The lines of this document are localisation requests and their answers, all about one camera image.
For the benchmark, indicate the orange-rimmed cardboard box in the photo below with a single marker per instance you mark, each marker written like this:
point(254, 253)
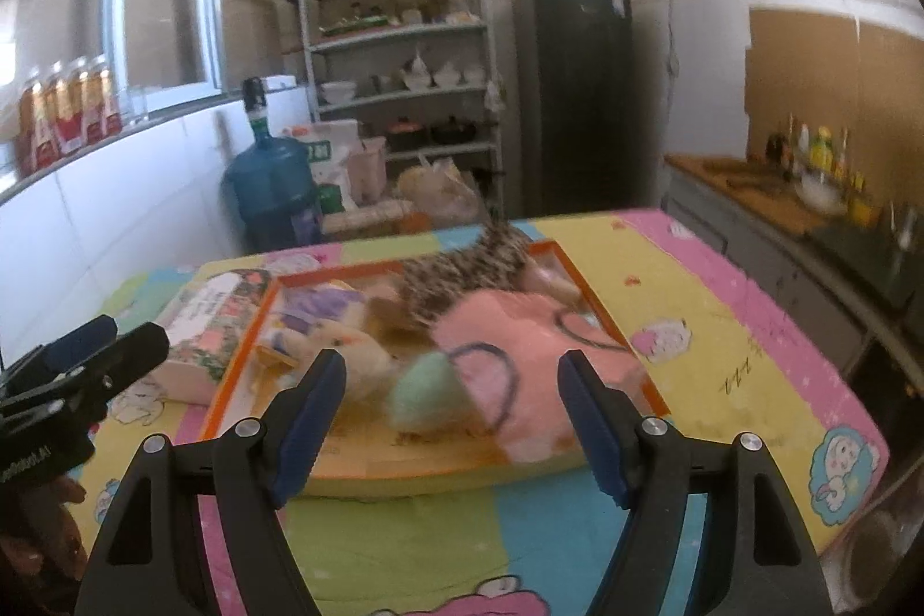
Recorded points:
point(404, 456)

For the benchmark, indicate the wooden cutting board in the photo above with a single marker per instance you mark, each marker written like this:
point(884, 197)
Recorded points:
point(722, 194)

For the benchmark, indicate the leopard print scrunchie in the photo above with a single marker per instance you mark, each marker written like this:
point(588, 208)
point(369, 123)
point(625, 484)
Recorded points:
point(462, 277)

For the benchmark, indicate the cardboard wall sheet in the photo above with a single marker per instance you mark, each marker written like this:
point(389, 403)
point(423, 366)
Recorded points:
point(808, 75)

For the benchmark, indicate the pink plastic container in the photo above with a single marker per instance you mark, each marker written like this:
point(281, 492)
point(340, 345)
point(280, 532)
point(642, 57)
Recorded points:
point(368, 170)

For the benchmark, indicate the white ceramic bowl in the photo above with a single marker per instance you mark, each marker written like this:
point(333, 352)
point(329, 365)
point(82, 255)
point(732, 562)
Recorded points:
point(473, 74)
point(446, 75)
point(417, 79)

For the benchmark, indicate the flat egg tray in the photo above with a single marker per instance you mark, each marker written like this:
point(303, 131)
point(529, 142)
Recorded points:
point(368, 220)

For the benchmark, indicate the white bowl with metal rim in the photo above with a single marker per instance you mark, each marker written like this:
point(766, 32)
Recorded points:
point(819, 192)

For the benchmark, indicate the black water pump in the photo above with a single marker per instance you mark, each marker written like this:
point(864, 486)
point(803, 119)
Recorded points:
point(255, 103)

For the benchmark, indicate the red-lidded storage jar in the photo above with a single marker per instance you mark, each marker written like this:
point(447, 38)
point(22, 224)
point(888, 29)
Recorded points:
point(457, 4)

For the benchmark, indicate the row of condiment bottles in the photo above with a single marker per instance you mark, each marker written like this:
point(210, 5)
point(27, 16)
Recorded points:
point(821, 148)

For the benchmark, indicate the person's left hand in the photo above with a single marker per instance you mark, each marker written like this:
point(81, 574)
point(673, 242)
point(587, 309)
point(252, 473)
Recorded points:
point(36, 515)

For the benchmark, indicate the blue water jug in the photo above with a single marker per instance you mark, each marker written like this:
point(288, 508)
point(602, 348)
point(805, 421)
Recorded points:
point(271, 190)

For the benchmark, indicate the clear drinking glass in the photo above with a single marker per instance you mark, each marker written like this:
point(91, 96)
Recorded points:
point(138, 109)

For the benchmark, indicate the stack of white bowls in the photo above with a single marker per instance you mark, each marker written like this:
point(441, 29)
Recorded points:
point(338, 92)

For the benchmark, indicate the green fluffy ball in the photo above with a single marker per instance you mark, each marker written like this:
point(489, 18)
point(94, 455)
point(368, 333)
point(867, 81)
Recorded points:
point(426, 392)

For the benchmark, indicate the black wok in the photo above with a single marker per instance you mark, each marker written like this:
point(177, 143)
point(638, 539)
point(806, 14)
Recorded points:
point(455, 132)

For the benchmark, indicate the clear plastic bag of food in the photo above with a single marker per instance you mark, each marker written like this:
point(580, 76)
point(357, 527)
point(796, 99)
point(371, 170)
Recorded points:
point(440, 190)

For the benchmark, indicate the round brown basin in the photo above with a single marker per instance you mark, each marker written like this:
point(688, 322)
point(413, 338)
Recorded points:
point(877, 558)

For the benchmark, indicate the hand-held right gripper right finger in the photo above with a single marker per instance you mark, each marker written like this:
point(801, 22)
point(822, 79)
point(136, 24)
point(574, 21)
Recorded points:
point(592, 421)

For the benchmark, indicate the sliding window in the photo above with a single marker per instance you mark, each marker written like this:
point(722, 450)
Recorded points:
point(159, 24)

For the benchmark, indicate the orange drink bottle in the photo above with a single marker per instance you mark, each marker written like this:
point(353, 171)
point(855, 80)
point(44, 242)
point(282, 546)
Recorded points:
point(90, 105)
point(110, 98)
point(65, 112)
point(34, 129)

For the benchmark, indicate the floral tissue box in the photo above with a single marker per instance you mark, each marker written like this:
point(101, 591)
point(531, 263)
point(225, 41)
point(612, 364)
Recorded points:
point(209, 327)

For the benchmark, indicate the striped cartoon blanket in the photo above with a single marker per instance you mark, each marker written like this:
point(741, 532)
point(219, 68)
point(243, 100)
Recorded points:
point(722, 334)

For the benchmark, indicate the small metal pot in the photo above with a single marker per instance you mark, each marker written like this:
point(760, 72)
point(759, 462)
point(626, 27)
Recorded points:
point(382, 83)

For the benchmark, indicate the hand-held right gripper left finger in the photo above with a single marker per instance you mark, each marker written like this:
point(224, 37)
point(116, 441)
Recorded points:
point(310, 421)

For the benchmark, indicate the black pot with red lid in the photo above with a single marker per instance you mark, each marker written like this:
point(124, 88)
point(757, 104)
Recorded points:
point(404, 134)

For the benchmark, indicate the bread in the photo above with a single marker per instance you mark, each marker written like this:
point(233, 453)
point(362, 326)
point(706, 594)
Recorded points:
point(505, 363)

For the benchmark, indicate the dark sink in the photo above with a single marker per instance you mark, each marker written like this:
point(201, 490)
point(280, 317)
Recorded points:
point(866, 259)

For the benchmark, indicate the dark refrigerator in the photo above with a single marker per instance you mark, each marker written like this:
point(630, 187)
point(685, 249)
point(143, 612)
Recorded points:
point(574, 103)

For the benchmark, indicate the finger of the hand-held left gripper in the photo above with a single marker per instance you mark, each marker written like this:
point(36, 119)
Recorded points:
point(141, 345)
point(79, 336)

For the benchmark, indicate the small white plastic bag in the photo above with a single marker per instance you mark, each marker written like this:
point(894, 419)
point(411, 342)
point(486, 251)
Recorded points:
point(494, 90)

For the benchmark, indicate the white sack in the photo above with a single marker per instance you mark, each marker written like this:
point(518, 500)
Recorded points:
point(325, 154)

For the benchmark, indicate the kitchen counter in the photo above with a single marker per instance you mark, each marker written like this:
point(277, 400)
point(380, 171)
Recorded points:
point(758, 241)

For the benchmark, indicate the small white box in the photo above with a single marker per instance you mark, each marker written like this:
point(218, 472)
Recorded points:
point(278, 83)

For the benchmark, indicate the white metal shelf rack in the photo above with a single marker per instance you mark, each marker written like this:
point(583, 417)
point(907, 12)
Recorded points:
point(404, 42)

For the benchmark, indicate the green tray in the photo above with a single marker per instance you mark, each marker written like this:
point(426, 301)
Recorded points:
point(357, 23)

